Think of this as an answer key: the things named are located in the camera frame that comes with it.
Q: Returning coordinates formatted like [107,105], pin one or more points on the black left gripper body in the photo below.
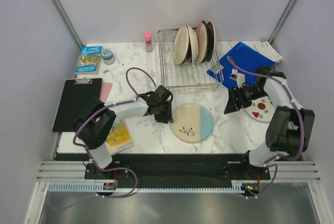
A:
[156,116]

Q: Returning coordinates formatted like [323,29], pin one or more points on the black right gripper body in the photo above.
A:
[253,92]

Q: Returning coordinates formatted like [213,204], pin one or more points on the cream and blue leaf plate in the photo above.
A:
[192,124]

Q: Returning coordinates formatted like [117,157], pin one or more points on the metal wire dish rack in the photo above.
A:
[187,77]

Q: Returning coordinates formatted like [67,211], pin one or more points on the cream and green branch plate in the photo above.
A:
[181,45]

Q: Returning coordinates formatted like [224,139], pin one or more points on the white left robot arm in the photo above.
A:
[97,119]

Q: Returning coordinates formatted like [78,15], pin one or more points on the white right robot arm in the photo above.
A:
[289,130]

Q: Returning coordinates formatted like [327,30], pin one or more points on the cream plate in rack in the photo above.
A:
[193,43]

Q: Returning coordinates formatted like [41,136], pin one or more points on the pink speckled plate in rack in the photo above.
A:
[202,39]

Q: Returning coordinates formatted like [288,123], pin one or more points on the black plate in rack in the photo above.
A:
[210,41]

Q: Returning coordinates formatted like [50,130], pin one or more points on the watermelon pattern plate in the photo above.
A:
[261,110]

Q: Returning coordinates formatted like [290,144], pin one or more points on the blue plastic folder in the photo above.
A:
[244,57]

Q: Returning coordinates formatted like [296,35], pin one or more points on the illustrated yellow paperback book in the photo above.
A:
[119,138]

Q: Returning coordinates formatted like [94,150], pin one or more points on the white marker pen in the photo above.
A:
[113,68]

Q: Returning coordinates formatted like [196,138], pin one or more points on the white paper booklet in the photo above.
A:
[268,51]

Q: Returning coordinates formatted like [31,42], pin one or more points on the pink paper sheet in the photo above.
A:
[105,91]

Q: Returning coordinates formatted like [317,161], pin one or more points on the pink squeeze bottle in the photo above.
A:
[148,41]

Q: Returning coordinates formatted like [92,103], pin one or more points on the small blue lidded jar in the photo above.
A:
[107,56]

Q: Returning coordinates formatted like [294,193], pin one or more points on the black clipboard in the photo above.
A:
[77,93]

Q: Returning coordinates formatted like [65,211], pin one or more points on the blue treehouse book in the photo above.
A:
[89,60]

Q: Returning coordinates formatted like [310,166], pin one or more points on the white slotted cable duct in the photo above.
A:
[101,187]

